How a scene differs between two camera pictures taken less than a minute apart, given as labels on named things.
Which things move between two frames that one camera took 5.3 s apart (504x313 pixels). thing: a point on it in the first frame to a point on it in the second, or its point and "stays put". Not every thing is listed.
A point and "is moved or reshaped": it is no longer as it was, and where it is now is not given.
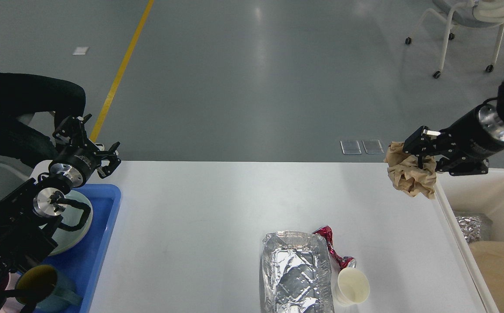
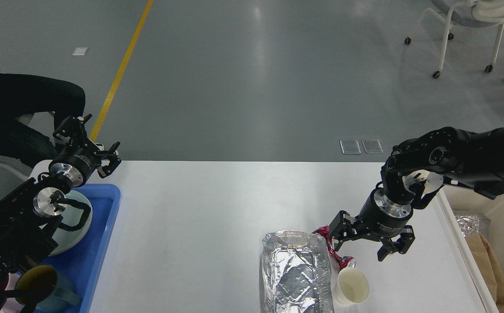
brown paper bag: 501,265 is moved or reshaped
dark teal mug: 51,291 stays put
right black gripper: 481,132 to 380,216
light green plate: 67,240 stays put
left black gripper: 76,163 stays put
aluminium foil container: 296,275 stays put
